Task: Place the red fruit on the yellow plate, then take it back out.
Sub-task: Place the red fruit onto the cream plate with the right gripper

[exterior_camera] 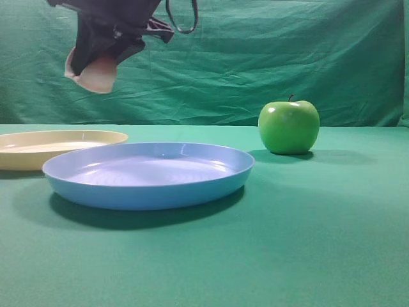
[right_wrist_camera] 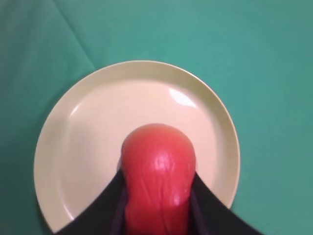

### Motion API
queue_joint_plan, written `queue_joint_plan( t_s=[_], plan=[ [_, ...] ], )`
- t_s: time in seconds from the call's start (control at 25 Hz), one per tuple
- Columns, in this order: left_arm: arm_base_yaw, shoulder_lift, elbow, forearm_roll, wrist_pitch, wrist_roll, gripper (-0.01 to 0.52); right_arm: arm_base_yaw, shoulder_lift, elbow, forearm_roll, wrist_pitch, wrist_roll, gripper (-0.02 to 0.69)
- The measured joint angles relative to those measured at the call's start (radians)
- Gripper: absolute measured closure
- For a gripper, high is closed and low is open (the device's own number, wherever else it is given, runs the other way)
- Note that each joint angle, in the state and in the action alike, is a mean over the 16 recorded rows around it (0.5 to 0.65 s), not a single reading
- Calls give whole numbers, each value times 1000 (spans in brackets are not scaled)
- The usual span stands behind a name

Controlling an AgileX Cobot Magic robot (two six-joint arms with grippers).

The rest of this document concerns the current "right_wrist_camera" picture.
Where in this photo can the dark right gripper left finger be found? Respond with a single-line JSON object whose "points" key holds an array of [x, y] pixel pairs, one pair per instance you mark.
{"points": [[105, 215]]}

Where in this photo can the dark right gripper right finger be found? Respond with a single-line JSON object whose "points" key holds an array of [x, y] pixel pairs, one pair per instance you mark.
{"points": [[209, 216]]}

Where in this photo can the red-topped bread bun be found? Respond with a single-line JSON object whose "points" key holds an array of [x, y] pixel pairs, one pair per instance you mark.
{"points": [[159, 165]]}

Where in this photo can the pale yellow round plate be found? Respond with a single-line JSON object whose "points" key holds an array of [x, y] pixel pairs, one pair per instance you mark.
{"points": [[78, 149]]}

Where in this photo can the green table cloth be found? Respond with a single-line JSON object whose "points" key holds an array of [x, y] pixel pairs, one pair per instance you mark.
{"points": [[257, 55]]}

